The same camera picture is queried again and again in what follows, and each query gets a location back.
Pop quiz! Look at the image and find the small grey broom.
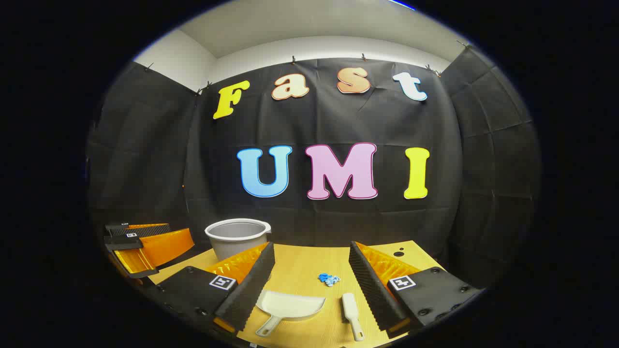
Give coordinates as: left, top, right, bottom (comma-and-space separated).
341, 292, 365, 342

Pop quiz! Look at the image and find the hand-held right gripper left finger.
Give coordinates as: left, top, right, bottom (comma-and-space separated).
145, 242, 276, 335

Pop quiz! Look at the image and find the wooden desktop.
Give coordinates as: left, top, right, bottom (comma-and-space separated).
147, 240, 445, 348

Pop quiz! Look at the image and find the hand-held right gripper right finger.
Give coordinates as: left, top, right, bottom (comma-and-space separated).
348, 240, 485, 334

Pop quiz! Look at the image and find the grey plastic garbage bin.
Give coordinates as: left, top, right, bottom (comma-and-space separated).
204, 218, 272, 262

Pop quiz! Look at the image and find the black backdrop cloth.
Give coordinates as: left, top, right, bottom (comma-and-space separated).
86, 46, 541, 290

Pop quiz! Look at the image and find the grey plastic dustpan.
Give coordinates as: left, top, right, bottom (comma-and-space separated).
255, 290, 327, 337

